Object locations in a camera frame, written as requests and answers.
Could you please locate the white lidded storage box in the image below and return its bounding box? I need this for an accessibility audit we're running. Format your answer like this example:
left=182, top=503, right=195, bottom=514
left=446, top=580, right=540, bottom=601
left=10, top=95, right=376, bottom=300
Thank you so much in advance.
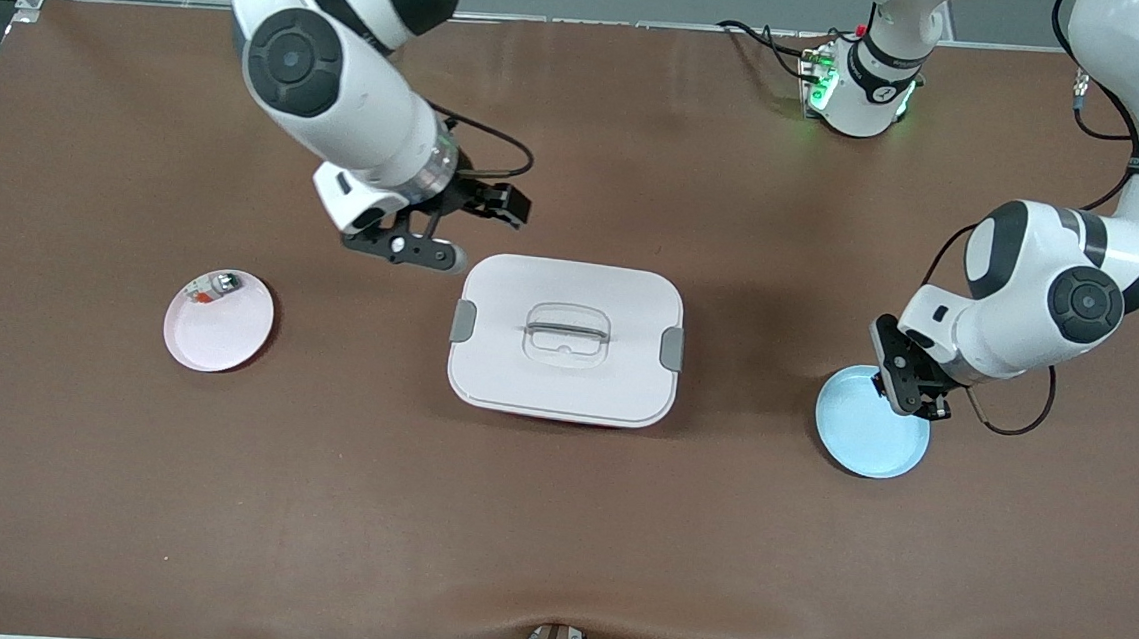
left=442, top=249, right=692, bottom=434

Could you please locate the light blue round plate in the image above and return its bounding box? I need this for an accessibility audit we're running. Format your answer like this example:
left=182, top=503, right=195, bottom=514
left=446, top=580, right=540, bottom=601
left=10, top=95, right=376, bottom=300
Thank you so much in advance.
left=810, top=362, right=936, bottom=483

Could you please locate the pink round plate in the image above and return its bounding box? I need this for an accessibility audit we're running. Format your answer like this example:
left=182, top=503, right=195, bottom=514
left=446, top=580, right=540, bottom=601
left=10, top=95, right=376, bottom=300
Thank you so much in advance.
left=160, top=264, right=279, bottom=378

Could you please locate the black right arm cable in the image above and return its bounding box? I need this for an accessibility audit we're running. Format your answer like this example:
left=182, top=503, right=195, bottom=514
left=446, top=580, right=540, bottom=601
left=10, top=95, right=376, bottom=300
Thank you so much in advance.
left=423, top=103, right=539, bottom=182

